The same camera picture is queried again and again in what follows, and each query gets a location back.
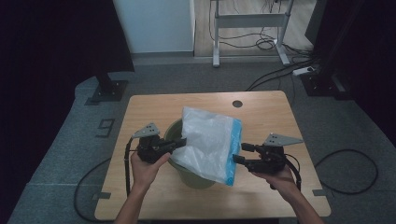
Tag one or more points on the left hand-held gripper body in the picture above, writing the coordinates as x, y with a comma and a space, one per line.
149, 151

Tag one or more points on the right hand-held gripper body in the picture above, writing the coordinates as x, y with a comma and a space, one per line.
271, 160

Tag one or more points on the white plastic bag blue band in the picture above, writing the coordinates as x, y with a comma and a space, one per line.
208, 146

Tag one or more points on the green plastic bucket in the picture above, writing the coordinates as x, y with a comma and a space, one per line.
190, 181

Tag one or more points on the person's left hand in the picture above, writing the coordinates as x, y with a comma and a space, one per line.
146, 172

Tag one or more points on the person's right hand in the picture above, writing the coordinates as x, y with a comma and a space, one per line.
281, 182

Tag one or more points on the round black table grommet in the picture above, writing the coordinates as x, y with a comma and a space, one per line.
237, 104

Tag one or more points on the grey tape piece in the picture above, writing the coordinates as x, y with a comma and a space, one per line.
320, 193
102, 196

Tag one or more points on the black metal stand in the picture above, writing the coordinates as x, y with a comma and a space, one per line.
320, 84
109, 90

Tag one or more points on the white power strip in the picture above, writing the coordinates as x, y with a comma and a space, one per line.
303, 71

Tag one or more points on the white cabinet panel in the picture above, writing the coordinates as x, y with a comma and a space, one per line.
155, 25

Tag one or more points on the black curtain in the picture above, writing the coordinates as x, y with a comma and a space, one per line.
46, 46
373, 77

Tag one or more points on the white metal desk frame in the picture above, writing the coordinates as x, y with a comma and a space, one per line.
249, 21

